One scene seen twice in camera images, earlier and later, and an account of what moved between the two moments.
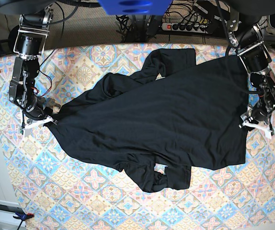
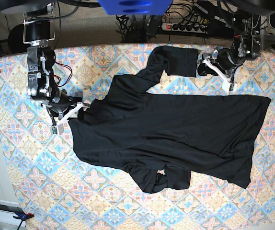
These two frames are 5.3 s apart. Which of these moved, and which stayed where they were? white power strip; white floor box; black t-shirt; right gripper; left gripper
Moved: left gripper; black t-shirt; right gripper
Stayed: white floor box; white power strip
